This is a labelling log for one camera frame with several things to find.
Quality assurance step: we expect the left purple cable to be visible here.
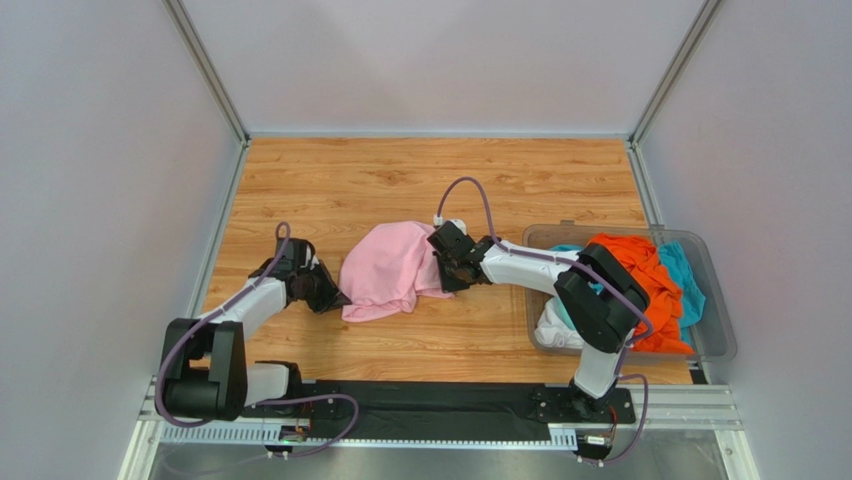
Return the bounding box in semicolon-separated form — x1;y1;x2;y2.
154;221;361;459

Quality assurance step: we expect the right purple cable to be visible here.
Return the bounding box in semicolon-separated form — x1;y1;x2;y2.
435;176;656;466

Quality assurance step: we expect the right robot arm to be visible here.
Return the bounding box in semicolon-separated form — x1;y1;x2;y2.
427;222;651;418

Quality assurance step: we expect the mint green t shirt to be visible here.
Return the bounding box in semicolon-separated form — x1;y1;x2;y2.
548;297;576;331

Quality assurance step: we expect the pink t shirt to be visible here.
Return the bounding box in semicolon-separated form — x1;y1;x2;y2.
338;221;454;323

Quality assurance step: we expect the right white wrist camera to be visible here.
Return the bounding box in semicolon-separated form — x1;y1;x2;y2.
433;214;467;234

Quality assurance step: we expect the white t shirt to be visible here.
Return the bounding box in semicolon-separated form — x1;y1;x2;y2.
534;299;584;350

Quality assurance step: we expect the aluminium frame rail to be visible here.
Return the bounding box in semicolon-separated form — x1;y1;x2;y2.
119;380;759;479

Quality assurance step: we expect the purple cable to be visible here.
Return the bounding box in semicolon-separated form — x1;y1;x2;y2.
154;221;361;459
435;176;656;466

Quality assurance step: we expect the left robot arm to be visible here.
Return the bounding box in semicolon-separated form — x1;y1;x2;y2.
155;238;351;427

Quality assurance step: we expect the orange t shirt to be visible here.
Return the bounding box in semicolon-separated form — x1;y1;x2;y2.
588;233;694;355

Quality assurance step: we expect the clear plastic bin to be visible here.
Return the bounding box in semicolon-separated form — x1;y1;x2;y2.
523;223;736;364

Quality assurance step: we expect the teal t shirt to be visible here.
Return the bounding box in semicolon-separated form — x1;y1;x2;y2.
549;240;707;346

